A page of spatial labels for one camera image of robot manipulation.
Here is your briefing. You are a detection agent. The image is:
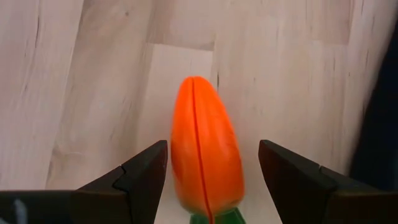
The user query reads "orange toy carrot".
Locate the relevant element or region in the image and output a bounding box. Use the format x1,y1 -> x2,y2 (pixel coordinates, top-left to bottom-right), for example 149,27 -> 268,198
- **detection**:
170,75 -> 246,224

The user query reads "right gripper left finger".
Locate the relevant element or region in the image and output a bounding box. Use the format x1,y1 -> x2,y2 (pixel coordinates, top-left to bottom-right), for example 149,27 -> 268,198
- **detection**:
0,139 -> 169,224

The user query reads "black cloth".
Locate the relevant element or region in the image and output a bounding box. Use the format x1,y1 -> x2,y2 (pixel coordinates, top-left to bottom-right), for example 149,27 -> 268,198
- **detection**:
349,18 -> 398,191

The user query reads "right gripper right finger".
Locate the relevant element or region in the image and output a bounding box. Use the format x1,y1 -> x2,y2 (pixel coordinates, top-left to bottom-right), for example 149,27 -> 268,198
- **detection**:
257,139 -> 398,224

